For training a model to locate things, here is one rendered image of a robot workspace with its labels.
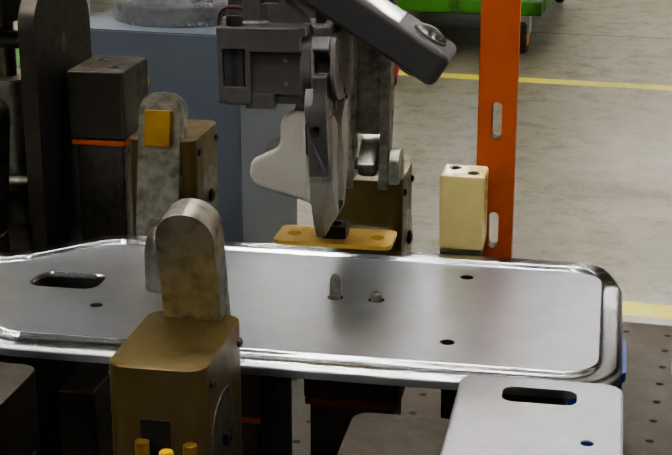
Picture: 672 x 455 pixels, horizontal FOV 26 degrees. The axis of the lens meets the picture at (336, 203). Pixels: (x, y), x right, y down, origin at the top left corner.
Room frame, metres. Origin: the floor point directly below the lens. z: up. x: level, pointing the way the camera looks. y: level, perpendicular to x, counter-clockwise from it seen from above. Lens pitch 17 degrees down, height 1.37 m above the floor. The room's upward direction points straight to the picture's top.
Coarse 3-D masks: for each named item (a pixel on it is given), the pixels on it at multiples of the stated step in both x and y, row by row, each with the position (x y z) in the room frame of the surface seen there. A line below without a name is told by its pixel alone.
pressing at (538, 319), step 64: (0, 256) 1.07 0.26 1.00; (64, 256) 1.08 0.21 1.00; (128, 256) 1.08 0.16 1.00; (256, 256) 1.08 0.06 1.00; (320, 256) 1.08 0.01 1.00; (384, 256) 1.07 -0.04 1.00; (448, 256) 1.07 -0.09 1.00; (0, 320) 0.94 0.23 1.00; (64, 320) 0.94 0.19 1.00; (128, 320) 0.94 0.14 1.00; (256, 320) 0.94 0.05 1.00; (320, 320) 0.94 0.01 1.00; (384, 320) 0.94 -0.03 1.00; (448, 320) 0.94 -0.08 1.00; (512, 320) 0.94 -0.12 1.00; (576, 320) 0.94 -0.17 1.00; (384, 384) 0.86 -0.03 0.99; (448, 384) 0.85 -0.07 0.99
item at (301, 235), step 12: (288, 228) 1.00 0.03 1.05; (300, 228) 1.00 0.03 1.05; (312, 228) 1.00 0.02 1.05; (336, 228) 0.97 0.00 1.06; (348, 228) 0.98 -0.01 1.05; (276, 240) 0.97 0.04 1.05; (288, 240) 0.97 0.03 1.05; (300, 240) 0.97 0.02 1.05; (312, 240) 0.97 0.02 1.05; (324, 240) 0.97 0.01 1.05; (336, 240) 0.97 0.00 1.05; (348, 240) 0.97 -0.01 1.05; (360, 240) 0.97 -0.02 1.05; (372, 240) 0.97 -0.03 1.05; (384, 240) 0.97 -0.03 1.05
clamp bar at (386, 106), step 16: (368, 48) 1.14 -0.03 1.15; (368, 64) 1.13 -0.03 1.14; (384, 64) 1.12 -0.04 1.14; (352, 80) 1.12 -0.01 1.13; (368, 80) 1.13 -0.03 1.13; (384, 80) 1.12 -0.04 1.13; (352, 96) 1.12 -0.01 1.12; (368, 96) 1.13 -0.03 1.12; (384, 96) 1.12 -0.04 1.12; (352, 112) 1.12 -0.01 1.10; (368, 112) 1.13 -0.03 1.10; (384, 112) 1.12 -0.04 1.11; (352, 128) 1.12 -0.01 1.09; (368, 128) 1.13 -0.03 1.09; (384, 128) 1.11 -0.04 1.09; (352, 144) 1.12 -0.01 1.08; (384, 144) 1.11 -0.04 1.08; (352, 160) 1.12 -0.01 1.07; (384, 160) 1.11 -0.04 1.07; (352, 176) 1.11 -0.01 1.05; (384, 176) 1.11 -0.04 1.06
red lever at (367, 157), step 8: (368, 136) 1.14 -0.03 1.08; (376, 136) 1.14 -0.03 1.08; (368, 144) 1.13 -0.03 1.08; (376, 144) 1.13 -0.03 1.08; (360, 152) 1.13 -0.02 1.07; (368, 152) 1.12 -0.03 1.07; (376, 152) 1.12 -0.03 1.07; (360, 160) 1.12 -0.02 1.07; (368, 160) 1.12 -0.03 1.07; (376, 160) 1.12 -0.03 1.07; (360, 168) 1.12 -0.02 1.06; (368, 168) 1.11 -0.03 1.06; (376, 168) 1.12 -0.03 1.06
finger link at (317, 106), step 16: (320, 64) 0.96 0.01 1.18; (320, 80) 0.94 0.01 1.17; (304, 96) 0.94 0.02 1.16; (320, 96) 0.94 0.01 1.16; (304, 112) 0.94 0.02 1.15; (320, 112) 0.94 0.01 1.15; (320, 128) 0.94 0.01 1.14; (320, 144) 0.94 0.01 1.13; (320, 160) 0.95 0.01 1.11; (320, 176) 0.95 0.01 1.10
